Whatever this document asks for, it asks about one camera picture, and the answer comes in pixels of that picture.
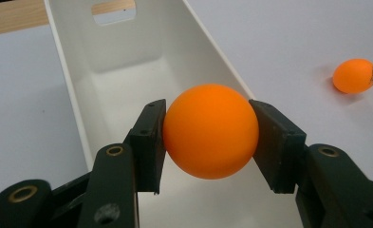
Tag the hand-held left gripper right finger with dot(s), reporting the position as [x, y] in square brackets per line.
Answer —
[279, 148]

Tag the white plastic storage box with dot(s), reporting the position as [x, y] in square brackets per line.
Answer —
[127, 82]

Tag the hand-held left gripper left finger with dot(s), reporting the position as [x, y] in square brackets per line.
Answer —
[147, 148]

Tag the wooden board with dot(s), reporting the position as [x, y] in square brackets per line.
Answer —
[13, 15]

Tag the orange table tennis ball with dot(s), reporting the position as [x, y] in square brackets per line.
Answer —
[353, 76]
[211, 131]

